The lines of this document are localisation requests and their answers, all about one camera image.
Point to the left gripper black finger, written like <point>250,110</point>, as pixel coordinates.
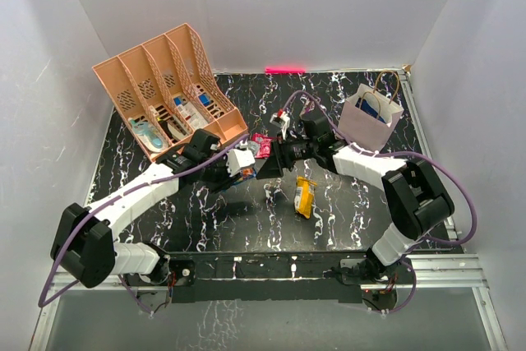
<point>223,186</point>
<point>236,176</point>

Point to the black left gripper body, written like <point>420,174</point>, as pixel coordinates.
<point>214,173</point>

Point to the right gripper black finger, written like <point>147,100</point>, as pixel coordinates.
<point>271,169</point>
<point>283,153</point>

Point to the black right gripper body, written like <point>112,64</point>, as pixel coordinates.
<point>302,149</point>

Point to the blue M&M's packet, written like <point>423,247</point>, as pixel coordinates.
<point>245,175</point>

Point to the blue Burts chips bag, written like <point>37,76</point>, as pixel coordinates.
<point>366,107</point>

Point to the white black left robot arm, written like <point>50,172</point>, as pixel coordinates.
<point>87,244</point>

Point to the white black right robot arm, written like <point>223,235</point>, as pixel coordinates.
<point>416,198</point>

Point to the red snack packet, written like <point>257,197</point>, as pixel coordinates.
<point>264,145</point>

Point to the light blue Himalaya snack packet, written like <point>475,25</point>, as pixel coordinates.
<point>250,145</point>

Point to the yellow snack bar packet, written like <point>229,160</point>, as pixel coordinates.
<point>304,196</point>

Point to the white printed paper packet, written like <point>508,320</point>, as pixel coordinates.
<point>189,113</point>

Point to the blue correction tape blister pack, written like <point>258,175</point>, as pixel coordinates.
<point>148,135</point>

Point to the blue eraser block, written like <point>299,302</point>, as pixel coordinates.
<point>204,99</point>

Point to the pink red marker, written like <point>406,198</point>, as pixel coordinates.
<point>284,70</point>

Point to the peach plastic desk organizer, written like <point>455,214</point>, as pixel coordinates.
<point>142,82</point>

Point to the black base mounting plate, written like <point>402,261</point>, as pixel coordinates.
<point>191,277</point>

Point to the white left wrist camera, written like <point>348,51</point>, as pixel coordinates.
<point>238,160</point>

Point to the aluminium frame rail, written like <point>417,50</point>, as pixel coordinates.
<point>445,300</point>

